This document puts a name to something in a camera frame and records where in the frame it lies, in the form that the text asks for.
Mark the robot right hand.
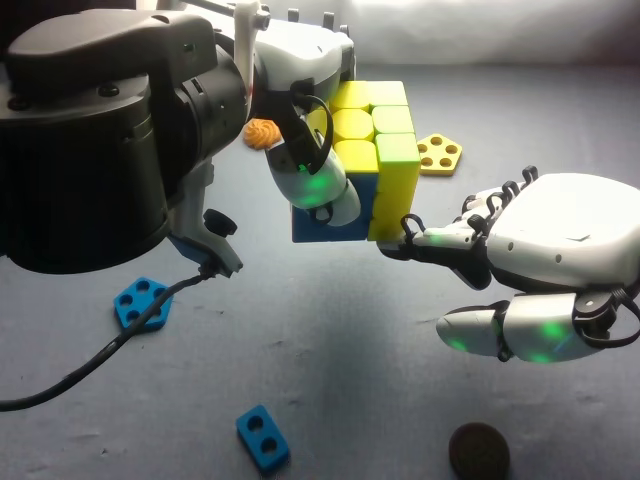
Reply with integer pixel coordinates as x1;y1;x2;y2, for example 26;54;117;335
377;166;640;365

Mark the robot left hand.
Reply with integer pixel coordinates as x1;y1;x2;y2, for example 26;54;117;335
249;8;362;229

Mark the Rubik's cube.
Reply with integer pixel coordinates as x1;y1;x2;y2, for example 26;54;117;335
291;79;421;244

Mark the orange swirl toy cookie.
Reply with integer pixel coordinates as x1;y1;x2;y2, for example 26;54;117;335
243;118;281;151

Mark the yellow pentagon block with holes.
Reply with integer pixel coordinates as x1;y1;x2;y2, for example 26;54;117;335
414;132;463;177

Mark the white padded backdrop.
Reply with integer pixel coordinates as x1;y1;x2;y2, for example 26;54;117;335
269;0;640;66

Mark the brown chocolate sandwich cookie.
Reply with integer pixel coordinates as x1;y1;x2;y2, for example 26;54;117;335
448;422;511;480

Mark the blue pentagon block with holes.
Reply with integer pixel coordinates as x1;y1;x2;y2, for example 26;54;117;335
112;276;176;334

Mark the blue two-hole rectangular block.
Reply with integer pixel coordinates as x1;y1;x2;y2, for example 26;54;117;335
234;403;291;474

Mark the black cable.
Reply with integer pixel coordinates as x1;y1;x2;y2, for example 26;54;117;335
0;269;221;414

